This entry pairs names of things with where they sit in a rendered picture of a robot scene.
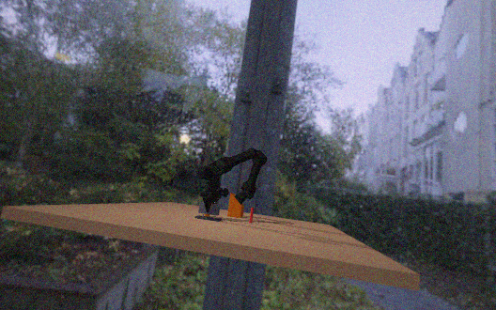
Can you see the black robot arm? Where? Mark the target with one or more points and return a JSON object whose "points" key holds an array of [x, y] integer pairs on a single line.
{"points": [[225, 164]]}

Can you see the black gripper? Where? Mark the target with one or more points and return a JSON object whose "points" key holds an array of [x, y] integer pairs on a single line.
{"points": [[210, 196]]}

